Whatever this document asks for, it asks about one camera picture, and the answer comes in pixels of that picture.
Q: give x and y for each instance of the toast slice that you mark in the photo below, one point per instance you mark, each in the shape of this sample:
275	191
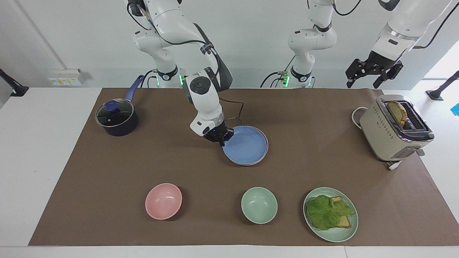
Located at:
345	222
398	111

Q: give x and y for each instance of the pink plate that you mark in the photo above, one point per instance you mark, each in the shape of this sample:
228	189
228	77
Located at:
266	141

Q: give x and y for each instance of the white wall socket box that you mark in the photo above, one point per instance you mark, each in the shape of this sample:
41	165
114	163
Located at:
66	77

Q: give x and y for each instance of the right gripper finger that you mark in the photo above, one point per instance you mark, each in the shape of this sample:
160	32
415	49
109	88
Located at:
222	142
229	133

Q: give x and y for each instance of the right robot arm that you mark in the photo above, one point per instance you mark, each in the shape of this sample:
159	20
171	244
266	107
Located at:
172	25

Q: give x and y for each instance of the blue plate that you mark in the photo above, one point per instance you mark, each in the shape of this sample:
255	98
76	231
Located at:
245	145

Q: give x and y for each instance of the pink bowl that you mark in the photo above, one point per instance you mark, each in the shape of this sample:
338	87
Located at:
163	201

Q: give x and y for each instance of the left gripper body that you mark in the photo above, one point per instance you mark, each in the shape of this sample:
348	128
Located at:
381	59

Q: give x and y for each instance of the glass lid with blue knob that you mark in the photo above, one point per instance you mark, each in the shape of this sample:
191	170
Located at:
114	113

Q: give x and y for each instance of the green lettuce leaf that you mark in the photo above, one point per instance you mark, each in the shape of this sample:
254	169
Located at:
324	213

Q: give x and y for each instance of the dark blue saucepan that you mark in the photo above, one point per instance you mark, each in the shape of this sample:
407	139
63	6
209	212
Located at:
120	127

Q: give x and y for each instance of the green bowl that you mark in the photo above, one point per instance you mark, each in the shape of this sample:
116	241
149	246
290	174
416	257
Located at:
259	205

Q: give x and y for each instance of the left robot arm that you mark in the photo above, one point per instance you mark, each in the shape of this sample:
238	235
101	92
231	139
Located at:
308	39

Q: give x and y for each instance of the green plate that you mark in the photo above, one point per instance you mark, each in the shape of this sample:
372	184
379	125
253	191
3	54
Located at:
333	234

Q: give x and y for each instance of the black stand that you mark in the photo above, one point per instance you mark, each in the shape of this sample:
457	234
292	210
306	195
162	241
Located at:
14	87
443	87

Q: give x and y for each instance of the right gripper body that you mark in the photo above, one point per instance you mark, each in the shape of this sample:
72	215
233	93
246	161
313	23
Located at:
213	133

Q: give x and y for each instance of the beige toaster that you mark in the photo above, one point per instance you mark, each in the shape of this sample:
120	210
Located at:
387	134

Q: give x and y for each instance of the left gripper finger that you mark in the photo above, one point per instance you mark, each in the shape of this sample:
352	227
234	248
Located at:
388	73
356	70

